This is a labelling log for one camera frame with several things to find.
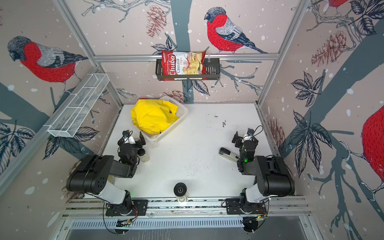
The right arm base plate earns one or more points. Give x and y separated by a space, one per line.
234 206

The red chips bag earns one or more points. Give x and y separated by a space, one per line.
182 63

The black wall basket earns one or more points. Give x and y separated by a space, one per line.
212 67

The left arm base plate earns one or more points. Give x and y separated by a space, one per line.
136 207

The black round camera knob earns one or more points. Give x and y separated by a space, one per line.
180 191

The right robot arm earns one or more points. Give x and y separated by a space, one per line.
272 175

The white wire mesh shelf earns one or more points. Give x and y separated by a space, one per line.
80 104

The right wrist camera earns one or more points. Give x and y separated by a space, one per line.
249 133

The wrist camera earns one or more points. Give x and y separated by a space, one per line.
128 137
249 133

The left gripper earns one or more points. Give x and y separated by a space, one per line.
135 142

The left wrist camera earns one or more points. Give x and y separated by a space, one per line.
128 137

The yellow shorts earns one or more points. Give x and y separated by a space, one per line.
154 116

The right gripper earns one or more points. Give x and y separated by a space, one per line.
240 141

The grey stapler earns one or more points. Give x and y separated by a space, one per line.
226 154

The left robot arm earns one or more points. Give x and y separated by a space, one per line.
91 175

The aluminium front rail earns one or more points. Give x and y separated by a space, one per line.
194 207

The small black-lid jar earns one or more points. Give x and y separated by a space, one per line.
143 155

